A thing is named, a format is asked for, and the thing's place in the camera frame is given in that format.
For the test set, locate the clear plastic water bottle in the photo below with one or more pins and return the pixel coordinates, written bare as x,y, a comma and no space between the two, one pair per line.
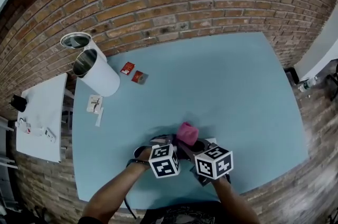
307,84

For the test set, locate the white remote control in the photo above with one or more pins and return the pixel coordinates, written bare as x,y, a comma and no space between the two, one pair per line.
212,140

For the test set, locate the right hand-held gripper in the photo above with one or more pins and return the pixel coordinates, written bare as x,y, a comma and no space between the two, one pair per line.
214,163

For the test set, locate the person's left forearm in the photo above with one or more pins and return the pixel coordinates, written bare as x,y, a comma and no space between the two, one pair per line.
113,191

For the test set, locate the clear plastic wrapper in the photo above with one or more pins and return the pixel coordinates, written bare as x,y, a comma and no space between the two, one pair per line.
37,131

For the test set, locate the plain red packet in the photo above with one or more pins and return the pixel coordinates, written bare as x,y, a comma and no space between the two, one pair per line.
127,68

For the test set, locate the small white printed card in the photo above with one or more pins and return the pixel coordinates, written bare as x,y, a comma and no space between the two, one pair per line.
94,104

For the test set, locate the person's left hand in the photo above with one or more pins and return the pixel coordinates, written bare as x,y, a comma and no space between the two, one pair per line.
144,158

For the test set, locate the red and white packet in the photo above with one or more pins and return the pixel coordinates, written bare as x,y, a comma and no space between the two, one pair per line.
27,128

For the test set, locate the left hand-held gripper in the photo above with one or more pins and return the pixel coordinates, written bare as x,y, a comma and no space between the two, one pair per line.
165,162

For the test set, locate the white power strip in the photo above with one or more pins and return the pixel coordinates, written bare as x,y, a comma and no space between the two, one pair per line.
49,135

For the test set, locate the white metal rack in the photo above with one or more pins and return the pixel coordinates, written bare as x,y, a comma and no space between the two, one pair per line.
6,164

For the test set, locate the red packet with grey edge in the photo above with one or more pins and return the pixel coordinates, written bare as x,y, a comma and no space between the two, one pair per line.
139,77

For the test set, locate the person's right forearm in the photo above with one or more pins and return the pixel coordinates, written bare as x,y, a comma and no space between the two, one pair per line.
235,201

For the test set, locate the narrow white paper strip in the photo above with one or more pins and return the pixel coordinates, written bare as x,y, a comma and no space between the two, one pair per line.
99,117

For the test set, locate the person's black printed shirt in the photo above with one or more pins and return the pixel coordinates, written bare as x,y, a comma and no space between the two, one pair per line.
182,215

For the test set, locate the black pouch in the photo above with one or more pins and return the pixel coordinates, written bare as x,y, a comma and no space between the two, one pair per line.
18,103

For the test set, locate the white cylindrical trash bin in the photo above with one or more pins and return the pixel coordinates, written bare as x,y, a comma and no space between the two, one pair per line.
99,75

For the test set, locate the pink cloth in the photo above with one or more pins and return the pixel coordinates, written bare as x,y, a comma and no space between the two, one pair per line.
187,133

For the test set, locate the small round silver object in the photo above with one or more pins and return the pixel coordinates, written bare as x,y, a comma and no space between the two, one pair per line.
20,122

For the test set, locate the round steel bin lid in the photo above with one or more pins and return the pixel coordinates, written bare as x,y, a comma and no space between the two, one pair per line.
75,40

